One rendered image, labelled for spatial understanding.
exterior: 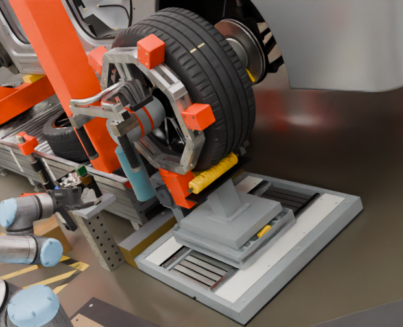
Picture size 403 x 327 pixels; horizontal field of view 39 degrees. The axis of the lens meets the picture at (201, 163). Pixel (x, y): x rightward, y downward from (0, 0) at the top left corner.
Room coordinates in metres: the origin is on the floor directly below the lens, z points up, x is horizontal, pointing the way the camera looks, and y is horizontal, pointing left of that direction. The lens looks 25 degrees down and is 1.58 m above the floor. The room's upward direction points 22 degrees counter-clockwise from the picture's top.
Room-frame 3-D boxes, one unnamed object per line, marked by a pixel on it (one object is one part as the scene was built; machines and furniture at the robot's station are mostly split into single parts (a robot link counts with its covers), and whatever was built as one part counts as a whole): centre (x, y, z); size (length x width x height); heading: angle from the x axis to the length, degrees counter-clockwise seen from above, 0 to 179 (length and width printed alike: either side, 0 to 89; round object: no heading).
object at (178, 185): (2.23, 0.08, 0.48); 0.16 x 0.12 x 0.17; 121
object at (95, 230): (2.64, 0.64, 0.21); 0.10 x 0.10 x 0.42; 31
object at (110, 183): (3.76, 1.02, 0.28); 2.47 x 0.09 x 0.22; 31
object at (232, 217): (2.30, -0.03, 0.32); 0.40 x 0.30 x 0.28; 31
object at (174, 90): (2.21, 0.11, 0.85); 0.54 x 0.07 x 0.54; 31
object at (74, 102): (2.24, 0.27, 1.03); 0.19 x 0.18 x 0.11; 121
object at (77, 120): (2.25, 0.38, 0.93); 0.09 x 0.05 x 0.05; 121
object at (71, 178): (2.58, 0.60, 0.51); 0.20 x 0.14 x 0.13; 24
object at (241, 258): (2.32, -0.02, 0.13); 0.50 x 0.36 x 0.10; 31
